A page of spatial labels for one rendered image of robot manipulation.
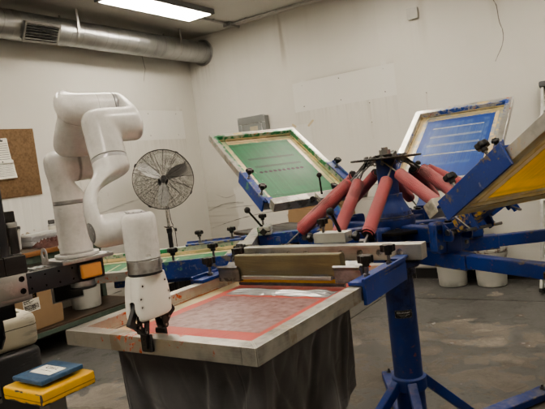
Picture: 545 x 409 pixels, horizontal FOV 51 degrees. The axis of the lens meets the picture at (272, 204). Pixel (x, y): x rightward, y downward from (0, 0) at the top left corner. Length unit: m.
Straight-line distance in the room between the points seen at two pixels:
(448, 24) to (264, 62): 2.11
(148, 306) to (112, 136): 0.40
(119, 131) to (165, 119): 5.54
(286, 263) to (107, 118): 0.69
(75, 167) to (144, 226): 0.54
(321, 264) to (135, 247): 0.63
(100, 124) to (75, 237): 0.45
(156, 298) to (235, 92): 5.79
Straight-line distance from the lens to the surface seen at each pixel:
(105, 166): 1.36
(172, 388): 1.45
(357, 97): 6.15
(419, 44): 5.95
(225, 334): 1.37
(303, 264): 1.71
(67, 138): 1.64
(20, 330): 2.28
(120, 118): 1.42
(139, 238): 1.25
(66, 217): 1.74
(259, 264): 1.80
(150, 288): 1.28
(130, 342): 1.36
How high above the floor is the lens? 1.33
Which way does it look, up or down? 4 degrees down
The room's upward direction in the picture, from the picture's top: 7 degrees counter-clockwise
